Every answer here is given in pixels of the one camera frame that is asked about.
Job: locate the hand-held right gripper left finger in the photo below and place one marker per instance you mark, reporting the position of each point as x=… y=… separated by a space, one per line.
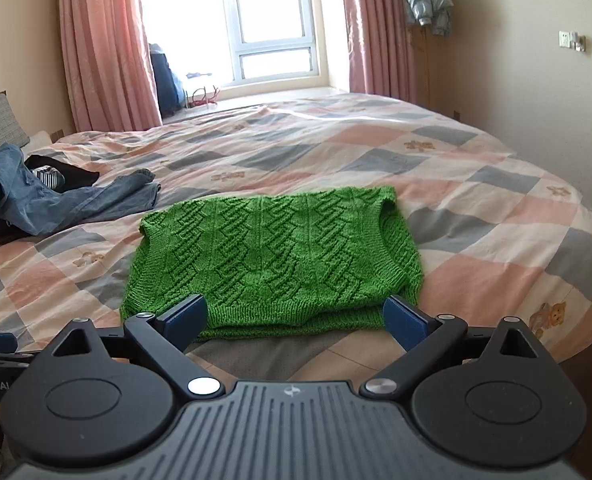
x=183 y=317

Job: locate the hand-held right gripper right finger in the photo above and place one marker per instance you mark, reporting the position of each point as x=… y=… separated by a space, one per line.
x=408 y=322

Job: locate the green knitted sweater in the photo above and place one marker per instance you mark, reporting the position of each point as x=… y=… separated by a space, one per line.
x=276 y=255

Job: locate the blue denim jeans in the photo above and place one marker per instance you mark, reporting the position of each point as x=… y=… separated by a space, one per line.
x=51 y=200

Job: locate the pink grey checkered blanket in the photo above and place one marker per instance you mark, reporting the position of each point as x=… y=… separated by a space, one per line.
x=476 y=200

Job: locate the dark striped garment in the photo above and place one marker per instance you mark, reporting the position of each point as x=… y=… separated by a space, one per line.
x=48 y=177

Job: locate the black garment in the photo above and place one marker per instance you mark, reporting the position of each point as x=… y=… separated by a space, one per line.
x=78 y=175

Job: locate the cream padded bed headboard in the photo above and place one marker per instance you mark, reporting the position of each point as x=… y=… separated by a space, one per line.
x=41 y=137

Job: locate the dark blue bag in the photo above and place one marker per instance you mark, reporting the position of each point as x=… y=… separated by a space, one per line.
x=166 y=82

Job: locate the wooden coat stand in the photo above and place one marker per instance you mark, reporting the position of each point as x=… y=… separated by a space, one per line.
x=421 y=70

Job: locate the pink curtain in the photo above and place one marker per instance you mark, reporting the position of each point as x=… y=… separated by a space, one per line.
x=376 y=35
x=106 y=45

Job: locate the white framed window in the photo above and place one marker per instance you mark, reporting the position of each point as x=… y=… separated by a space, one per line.
x=271 y=15

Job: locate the white wall socket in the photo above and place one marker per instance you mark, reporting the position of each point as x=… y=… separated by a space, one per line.
x=568 y=40

